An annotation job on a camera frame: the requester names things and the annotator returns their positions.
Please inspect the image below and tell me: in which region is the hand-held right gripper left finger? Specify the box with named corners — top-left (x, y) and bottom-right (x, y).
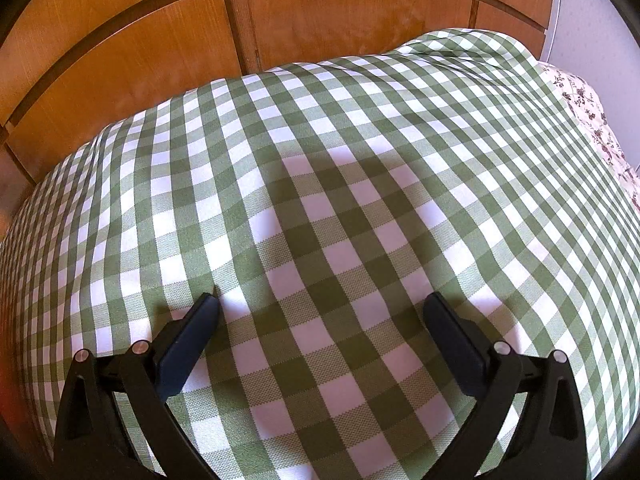
top-left (54, 293), bottom-right (221, 480)

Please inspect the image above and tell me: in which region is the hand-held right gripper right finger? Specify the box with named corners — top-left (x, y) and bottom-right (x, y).
top-left (415, 292), bottom-right (587, 480)

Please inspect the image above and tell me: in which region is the green checkered blanket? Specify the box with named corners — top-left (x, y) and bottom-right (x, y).
top-left (0, 27), bottom-right (640, 480)

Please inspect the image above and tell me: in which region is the floral bedsheet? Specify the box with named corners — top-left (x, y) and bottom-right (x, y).
top-left (537, 60), bottom-right (640, 198)

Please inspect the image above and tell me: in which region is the wooden wardrobe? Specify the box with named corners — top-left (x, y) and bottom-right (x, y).
top-left (0, 0), bottom-right (558, 228)

